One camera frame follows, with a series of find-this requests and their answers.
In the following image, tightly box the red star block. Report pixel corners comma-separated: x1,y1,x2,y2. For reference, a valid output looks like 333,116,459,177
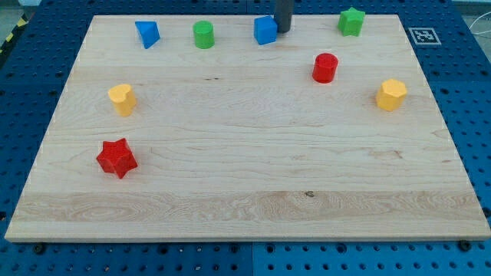
96,138,138,179

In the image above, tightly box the green star block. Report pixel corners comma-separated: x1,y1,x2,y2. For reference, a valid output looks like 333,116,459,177
338,7,365,37

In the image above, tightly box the wooden board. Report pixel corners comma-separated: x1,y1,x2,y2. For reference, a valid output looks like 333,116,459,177
5,15,490,242

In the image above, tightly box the red cylinder block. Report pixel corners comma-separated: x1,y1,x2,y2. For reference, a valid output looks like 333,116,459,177
312,53,338,84

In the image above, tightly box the blue cube block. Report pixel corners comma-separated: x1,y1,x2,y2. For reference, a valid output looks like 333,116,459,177
253,15,277,45

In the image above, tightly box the green cylinder block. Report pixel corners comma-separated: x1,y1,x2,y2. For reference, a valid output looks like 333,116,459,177
193,21,215,49

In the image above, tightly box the yellow heart block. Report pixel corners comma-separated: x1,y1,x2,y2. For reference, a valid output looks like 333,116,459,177
108,84,137,117

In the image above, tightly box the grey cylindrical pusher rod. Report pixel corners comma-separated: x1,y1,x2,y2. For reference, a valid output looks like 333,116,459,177
273,0,294,33

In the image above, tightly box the blue triangle block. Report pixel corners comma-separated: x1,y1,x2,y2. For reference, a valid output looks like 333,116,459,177
135,21,160,49

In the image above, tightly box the yellow hexagon block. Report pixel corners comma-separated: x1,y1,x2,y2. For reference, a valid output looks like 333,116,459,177
375,79,407,111

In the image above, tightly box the white fiducial marker tag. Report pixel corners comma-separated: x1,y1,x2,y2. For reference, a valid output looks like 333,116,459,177
408,27,441,45

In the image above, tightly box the white cable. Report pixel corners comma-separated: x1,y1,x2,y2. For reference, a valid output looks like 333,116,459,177
468,10,491,36

